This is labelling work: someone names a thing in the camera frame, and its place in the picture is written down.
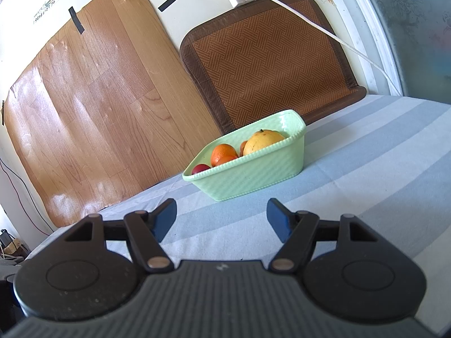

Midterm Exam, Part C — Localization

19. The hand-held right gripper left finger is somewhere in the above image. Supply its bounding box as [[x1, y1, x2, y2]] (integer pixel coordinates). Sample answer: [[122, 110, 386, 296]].
[[65, 199, 177, 272]]

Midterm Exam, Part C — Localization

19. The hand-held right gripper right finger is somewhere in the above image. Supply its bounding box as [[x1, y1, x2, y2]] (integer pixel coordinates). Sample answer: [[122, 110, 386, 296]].
[[267, 198, 379, 272]]

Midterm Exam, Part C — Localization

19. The light green plastic basket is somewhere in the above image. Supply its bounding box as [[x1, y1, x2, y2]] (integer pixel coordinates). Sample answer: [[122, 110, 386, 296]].
[[182, 110, 306, 202]]

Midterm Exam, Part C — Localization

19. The large yellow orange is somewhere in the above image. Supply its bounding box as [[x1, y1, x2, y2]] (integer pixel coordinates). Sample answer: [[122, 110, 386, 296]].
[[243, 130, 286, 155]]

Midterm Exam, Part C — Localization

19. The orange mandarin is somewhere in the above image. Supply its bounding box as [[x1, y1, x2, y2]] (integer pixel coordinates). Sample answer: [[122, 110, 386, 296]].
[[211, 144, 237, 167]]

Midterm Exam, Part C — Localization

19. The wood-pattern vinyl sheet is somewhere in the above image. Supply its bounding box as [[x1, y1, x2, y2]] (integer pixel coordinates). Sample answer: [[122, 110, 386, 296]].
[[2, 0, 226, 228]]

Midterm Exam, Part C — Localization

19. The brown woven mat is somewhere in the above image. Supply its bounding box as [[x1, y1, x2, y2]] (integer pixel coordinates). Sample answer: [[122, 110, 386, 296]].
[[180, 0, 368, 134]]

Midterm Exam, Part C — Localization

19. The frosted glass door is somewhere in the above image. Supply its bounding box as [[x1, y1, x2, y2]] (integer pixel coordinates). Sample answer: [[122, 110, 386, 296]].
[[338, 0, 451, 104]]

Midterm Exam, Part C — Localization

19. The thin red cable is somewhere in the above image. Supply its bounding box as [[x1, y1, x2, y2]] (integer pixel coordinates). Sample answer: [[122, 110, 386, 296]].
[[0, 158, 53, 236]]

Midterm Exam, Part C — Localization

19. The thin white cable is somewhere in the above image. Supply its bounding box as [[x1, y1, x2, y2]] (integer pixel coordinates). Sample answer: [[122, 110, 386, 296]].
[[218, 0, 402, 96]]

